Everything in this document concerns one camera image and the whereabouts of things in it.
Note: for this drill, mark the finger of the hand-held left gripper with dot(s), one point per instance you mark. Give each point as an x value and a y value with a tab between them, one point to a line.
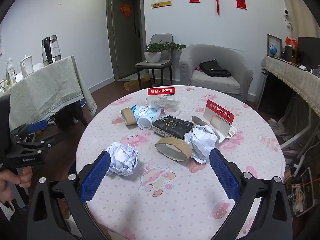
27	152
37	126

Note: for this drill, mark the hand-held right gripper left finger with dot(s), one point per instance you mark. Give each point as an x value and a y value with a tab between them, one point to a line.
95	177

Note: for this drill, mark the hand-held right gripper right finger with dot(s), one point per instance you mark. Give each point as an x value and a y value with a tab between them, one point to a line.
223	177

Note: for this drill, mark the white paper ball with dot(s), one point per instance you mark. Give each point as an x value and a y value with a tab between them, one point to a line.
122	158
201	141

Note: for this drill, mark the large cardboard tape roll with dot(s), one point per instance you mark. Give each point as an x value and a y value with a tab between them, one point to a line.
170	141

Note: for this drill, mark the clear tape roll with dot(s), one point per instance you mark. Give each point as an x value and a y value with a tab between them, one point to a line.
166	111

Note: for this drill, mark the person's left hand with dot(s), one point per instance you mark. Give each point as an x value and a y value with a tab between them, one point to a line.
15	182

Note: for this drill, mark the pale green tablecloth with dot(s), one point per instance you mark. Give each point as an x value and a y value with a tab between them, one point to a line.
45	90

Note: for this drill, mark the clear plastic bottle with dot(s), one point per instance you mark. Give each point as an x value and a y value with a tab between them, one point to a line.
10	72

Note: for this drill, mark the round white table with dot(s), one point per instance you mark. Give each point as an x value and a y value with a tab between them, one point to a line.
175	200

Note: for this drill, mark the white mug with lid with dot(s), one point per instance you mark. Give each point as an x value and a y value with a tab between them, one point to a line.
26	66

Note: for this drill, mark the small brown tape roll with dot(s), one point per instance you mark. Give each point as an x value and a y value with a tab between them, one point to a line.
128	118

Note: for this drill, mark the red white card package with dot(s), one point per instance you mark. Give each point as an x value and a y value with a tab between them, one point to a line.
161	91
220	110

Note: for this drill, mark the glass electric kettle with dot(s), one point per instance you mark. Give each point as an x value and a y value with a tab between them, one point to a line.
53	50

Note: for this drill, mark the white blue printed bottle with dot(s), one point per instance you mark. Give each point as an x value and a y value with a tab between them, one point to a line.
147	113

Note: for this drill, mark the flat cardboard box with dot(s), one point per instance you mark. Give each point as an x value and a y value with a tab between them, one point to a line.
135	83

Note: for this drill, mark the black bag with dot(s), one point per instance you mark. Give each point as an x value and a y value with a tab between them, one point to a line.
212	68

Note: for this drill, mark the beige fringed table cloth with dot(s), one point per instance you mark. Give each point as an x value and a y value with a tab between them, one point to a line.
295	80

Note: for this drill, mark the grey door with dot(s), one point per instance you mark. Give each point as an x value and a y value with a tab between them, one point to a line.
125	42

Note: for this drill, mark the grey armchair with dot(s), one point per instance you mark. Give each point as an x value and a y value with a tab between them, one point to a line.
212	52

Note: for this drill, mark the potted plant white pot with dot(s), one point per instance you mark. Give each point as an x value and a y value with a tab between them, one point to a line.
152	56

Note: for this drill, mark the potted plant grey pot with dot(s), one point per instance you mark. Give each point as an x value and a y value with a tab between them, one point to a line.
166	53

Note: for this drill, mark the small blue globe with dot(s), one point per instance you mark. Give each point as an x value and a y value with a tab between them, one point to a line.
273	50

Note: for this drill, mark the brown wooden box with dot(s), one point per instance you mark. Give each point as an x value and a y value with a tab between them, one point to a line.
291	53

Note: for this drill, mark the red door decoration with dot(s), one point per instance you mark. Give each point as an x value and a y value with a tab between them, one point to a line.
126	10

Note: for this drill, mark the grey dining chair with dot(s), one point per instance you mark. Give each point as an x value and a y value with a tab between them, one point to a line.
160	38

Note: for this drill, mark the small red flags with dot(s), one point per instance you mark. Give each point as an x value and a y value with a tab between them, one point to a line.
291	41

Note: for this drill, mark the black monitor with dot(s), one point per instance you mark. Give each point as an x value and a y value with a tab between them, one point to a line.
308	51

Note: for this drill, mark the picture frame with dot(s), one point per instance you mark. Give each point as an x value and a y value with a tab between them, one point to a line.
273	40

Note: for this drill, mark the white security camera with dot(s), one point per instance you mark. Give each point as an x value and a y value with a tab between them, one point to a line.
287	17

